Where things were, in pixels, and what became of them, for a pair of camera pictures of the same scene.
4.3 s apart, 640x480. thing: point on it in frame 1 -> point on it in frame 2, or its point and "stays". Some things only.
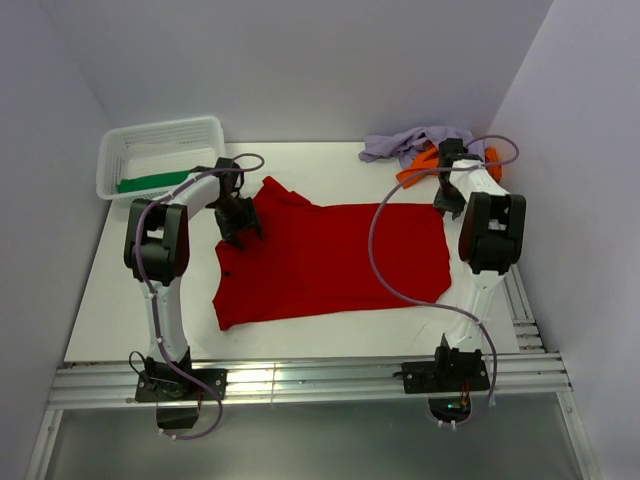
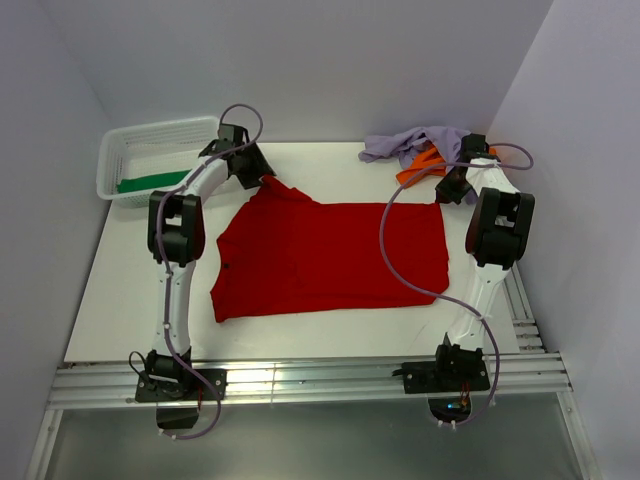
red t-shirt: (322, 258) stays
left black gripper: (249, 222) -> (260, 167)
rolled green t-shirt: (153, 181) stays
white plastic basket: (156, 149) stays
